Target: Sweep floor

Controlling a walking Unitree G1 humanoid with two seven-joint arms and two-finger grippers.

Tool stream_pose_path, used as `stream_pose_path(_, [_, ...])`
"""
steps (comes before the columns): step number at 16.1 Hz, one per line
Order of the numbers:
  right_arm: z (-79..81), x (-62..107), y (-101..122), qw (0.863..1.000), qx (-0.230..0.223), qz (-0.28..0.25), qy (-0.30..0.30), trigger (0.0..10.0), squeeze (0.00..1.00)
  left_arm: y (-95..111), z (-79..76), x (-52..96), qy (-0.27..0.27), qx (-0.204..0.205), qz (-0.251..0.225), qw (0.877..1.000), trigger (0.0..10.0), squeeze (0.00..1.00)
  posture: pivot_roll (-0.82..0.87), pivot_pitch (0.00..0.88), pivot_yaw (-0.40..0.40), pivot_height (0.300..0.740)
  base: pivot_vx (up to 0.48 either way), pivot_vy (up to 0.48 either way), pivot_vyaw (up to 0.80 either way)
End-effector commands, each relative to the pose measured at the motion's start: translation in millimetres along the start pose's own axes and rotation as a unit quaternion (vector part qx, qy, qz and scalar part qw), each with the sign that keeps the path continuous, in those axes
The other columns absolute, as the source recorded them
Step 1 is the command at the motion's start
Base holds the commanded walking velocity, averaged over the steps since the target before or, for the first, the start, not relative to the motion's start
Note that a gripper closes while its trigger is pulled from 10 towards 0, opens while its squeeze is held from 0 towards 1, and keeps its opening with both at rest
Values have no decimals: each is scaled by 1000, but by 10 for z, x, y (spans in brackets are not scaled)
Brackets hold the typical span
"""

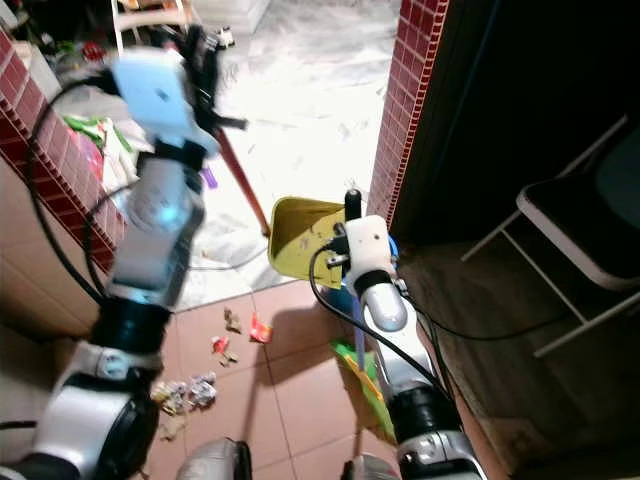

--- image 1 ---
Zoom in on yellow dustpan with red handle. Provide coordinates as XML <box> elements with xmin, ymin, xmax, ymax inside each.
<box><xmin>218</xmin><ymin>135</ymin><xmax>351</xmax><ymax>290</ymax></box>

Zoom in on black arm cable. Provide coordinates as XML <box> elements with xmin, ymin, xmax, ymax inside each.
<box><xmin>24</xmin><ymin>75</ymin><xmax>123</xmax><ymax>306</ymax></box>
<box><xmin>306</xmin><ymin>243</ymin><xmax>456</xmax><ymax>406</ymax></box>

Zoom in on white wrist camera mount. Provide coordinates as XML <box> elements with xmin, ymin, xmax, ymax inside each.
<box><xmin>110</xmin><ymin>50</ymin><xmax>193</xmax><ymax>151</ymax></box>
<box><xmin>345</xmin><ymin>215</ymin><xmax>397</xmax><ymax>278</ymax></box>

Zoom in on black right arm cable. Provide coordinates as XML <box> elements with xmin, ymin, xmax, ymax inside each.
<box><xmin>306</xmin><ymin>243</ymin><xmax>456</xmax><ymax>406</ymax></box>

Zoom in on grey left robot leg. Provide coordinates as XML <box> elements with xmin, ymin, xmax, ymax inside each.
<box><xmin>175</xmin><ymin>437</ymin><xmax>255</xmax><ymax>480</ymax></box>

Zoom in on crumpled silver foil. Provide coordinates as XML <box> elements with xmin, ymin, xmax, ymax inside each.
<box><xmin>155</xmin><ymin>372</ymin><xmax>221</xmax><ymax>413</ymax></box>

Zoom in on black chair with white frame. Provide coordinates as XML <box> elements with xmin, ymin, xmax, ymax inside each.
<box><xmin>460</xmin><ymin>112</ymin><xmax>640</xmax><ymax>359</ymax></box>

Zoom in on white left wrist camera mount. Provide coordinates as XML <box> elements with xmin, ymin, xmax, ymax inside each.
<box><xmin>110</xmin><ymin>50</ymin><xmax>193</xmax><ymax>151</ymax></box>

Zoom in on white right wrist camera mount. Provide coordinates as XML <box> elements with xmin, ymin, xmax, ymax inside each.
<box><xmin>345</xmin><ymin>215</ymin><xmax>397</xmax><ymax>278</ymax></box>

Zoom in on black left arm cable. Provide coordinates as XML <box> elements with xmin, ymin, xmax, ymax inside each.
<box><xmin>24</xmin><ymin>75</ymin><xmax>123</xmax><ymax>306</ymax></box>

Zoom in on grey robot leg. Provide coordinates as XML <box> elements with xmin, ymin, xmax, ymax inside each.
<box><xmin>340</xmin><ymin>453</ymin><xmax>402</xmax><ymax>480</ymax></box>
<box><xmin>175</xmin><ymin>437</ymin><xmax>255</xmax><ymax>480</ymax></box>

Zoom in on green toy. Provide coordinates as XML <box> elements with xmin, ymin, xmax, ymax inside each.
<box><xmin>63</xmin><ymin>112</ymin><xmax>133</xmax><ymax>153</ymax></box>

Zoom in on grey right robot leg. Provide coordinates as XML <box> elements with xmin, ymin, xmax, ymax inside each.
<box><xmin>340</xmin><ymin>453</ymin><xmax>402</xmax><ymax>480</ymax></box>

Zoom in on white stool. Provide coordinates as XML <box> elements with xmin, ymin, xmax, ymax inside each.
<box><xmin>112</xmin><ymin>0</ymin><xmax>201</xmax><ymax>56</ymax></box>

